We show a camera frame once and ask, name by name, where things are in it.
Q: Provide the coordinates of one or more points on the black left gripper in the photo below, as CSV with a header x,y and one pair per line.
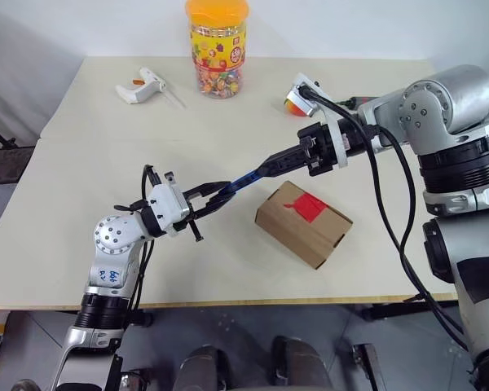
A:
x,y
195,203

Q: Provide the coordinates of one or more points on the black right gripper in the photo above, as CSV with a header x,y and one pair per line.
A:
x,y
320,148

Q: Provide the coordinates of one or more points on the blue pen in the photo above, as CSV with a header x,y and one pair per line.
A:
x,y
244,180

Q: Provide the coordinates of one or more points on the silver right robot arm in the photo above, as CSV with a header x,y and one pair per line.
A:
x,y
464,93

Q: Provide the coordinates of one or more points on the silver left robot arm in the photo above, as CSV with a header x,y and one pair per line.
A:
x,y
114,240

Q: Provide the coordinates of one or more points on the red tape strip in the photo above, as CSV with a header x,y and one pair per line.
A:
x,y
307,205

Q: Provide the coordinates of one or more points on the brown cardboard box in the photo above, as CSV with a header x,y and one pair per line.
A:
x,y
301,240

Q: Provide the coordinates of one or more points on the yellow orange toy ball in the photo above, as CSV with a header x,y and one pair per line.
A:
x,y
292,106

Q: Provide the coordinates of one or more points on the white glue gun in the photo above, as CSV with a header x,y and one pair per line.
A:
x,y
140,91

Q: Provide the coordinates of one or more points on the candy jar with orange lid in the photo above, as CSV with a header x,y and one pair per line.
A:
x,y
218,53

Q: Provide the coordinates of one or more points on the dark rounded shape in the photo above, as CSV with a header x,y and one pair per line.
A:
x,y
203,370
297,366

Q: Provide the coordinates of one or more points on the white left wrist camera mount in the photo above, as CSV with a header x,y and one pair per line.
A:
x,y
167,203

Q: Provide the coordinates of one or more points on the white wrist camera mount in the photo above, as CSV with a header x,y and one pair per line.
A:
x,y
300,102
167,203

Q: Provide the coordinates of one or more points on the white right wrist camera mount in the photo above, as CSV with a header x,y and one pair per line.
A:
x,y
300,102

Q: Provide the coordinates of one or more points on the black table frame bar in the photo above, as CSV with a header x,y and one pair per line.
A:
x,y
395,309

